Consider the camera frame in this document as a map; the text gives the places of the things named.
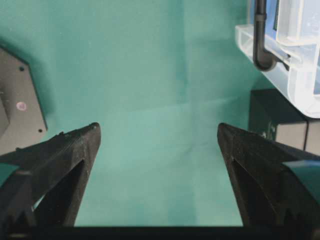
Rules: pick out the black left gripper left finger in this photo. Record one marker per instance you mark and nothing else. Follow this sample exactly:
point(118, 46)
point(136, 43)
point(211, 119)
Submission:
point(48, 185)

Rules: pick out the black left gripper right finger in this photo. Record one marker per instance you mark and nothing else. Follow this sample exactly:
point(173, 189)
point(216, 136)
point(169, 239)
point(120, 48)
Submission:
point(266, 190)

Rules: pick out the black RealSense box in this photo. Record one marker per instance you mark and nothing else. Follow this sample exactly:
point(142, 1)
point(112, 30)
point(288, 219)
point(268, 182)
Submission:
point(273, 117)

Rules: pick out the clear plastic storage case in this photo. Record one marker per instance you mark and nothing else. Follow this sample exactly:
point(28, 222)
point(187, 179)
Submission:
point(292, 61)

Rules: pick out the green table cloth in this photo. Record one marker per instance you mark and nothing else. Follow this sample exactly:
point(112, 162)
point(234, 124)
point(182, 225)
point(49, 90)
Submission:
point(159, 76)

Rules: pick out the blue cloth liner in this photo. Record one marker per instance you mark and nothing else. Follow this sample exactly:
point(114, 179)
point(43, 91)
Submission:
point(271, 23)

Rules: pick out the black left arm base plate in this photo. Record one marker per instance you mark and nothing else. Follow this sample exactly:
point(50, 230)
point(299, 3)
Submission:
point(22, 121)

